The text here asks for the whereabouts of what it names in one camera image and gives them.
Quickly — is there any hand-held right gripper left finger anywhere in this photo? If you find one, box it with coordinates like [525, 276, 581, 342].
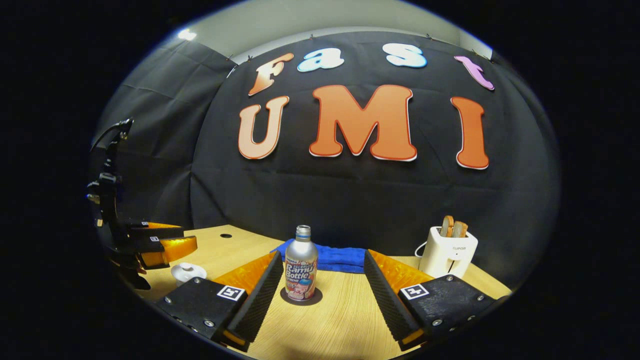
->
[156, 250, 285, 352]

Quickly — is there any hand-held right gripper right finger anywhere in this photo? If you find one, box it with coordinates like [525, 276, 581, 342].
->
[363, 249, 501, 352]

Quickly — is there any black backdrop cloth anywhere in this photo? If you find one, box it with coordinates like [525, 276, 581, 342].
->
[90, 31, 561, 291]

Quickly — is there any white toaster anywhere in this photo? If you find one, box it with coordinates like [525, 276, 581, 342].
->
[419, 226, 479, 280]

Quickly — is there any blue towel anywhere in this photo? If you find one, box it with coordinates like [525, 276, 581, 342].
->
[270, 238, 368, 274]

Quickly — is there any white teacup lid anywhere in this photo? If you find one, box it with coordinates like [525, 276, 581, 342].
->
[172, 262, 207, 277]

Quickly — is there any silver water bottle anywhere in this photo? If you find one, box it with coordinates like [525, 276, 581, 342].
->
[284, 225, 319, 302]

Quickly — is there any dark round coaster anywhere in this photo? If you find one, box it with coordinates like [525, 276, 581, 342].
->
[280, 286, 324, 307]

